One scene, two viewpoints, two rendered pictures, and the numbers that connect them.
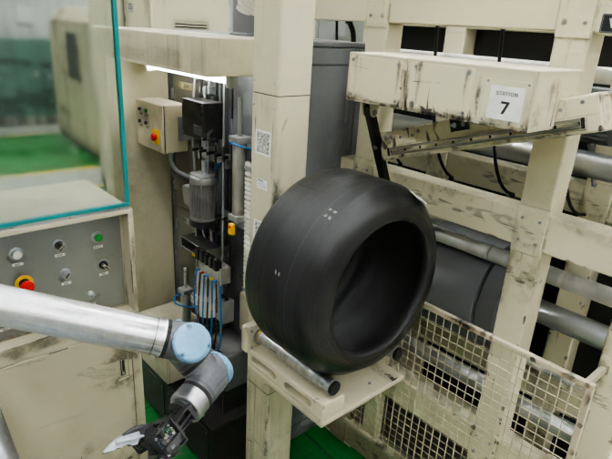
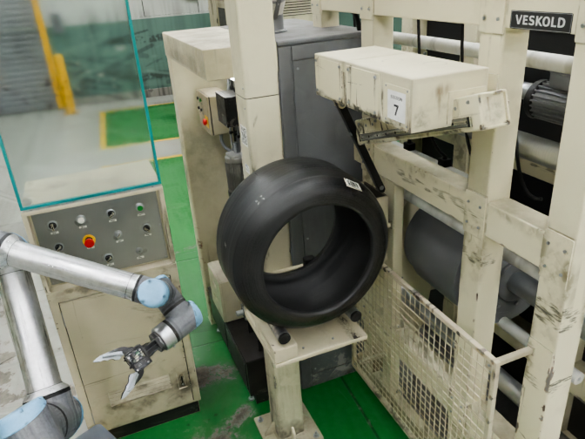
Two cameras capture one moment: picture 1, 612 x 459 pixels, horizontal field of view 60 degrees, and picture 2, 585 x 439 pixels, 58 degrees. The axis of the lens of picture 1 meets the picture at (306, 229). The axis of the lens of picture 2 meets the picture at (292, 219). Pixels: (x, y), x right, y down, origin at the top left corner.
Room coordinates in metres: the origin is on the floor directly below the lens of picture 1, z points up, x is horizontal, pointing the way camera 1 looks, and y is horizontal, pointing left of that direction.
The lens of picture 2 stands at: (-0.11, -0.72, 2.06)
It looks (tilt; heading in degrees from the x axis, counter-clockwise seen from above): 25 degrees down; 22
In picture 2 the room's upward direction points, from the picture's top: 4 degrees counter-clockwise
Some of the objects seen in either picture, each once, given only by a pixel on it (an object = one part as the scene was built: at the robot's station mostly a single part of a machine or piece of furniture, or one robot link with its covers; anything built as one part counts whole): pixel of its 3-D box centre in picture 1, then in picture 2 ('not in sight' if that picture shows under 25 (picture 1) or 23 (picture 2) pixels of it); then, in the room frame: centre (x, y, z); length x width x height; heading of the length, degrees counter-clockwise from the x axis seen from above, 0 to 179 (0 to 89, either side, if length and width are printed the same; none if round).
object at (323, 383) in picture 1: (295, 360); (267, 313); (1.37, 0.01, 0.90); 0.35 x 0.05 x 0.05; 43
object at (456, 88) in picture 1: (452, 86); (389, 83); (1.58, -0.39, 1.71); 0.61 x 0.25 x 0.15; 43
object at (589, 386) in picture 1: (436, 403); (406, 363); (1.53, -0.49, 0.65); 0.90 x 0.02 x 0.70; 43
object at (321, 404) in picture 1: (292, 377); (268, 326); (1.38, 0.01, 0.83); 0.36 x 0.09 x 0.06; 43
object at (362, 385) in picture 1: (325, 371); (303, 324); (1.47, -0.09, 0.80); 0.37 x 0.36 x 0.02; 133
